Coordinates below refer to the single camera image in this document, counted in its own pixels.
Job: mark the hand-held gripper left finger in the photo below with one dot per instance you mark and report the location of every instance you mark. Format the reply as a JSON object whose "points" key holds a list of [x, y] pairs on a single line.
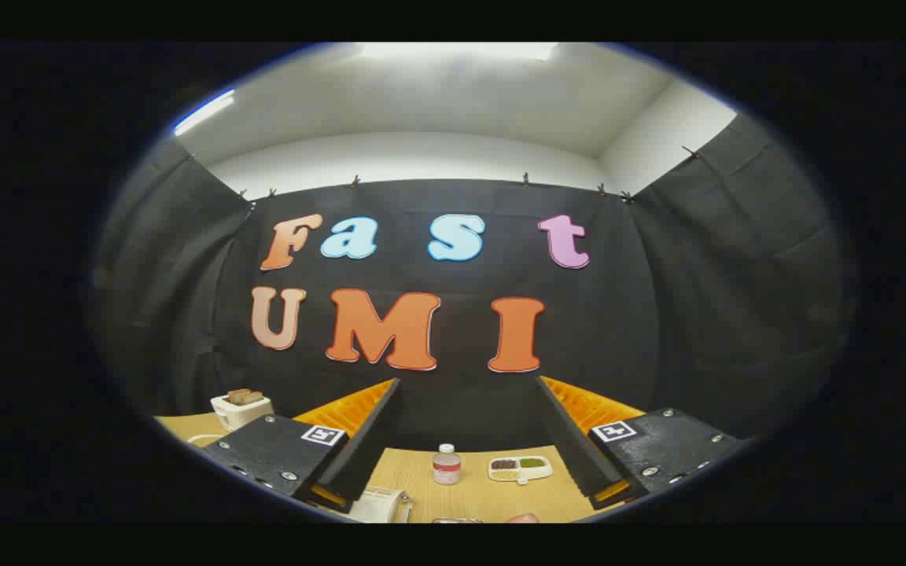
{"points": [[366, 448]]}

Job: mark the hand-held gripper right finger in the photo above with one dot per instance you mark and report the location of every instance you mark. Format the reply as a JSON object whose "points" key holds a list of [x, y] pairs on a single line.
{"points": [[571, 440]]}

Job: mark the white divided snack tray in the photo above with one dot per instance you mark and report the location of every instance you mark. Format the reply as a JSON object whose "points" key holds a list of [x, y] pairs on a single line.
{"points": [[543, 472]]}

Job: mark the pile of green peas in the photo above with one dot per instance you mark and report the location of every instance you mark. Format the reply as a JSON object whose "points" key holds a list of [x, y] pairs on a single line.
{"points": [[532, 463]]}

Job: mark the pile of brown beans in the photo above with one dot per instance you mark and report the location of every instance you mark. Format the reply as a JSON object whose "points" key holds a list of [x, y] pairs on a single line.
{"points": [[504, 464]]}

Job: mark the pile of yellow beans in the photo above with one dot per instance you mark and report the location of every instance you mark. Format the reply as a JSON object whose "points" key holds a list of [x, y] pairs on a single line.
{"points": [[504, 475]]}

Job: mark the clear bottle red label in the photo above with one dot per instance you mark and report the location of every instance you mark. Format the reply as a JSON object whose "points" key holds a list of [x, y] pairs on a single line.
{"points": [[446, 468]]}

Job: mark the white toaster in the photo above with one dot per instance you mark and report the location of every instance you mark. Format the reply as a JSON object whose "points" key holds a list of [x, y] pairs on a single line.
{"points": [[242, 414]]}

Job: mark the brown toast slices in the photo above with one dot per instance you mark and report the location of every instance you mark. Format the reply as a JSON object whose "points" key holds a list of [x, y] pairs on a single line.
{"points": [[244, 396]]}

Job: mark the strip light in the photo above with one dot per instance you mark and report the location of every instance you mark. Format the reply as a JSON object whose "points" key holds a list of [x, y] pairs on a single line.
{"points": [[203, 112]]}

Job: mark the ceiling light panel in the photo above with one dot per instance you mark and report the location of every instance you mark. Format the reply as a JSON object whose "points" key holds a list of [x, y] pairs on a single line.
{"points": [[461, 50]]}

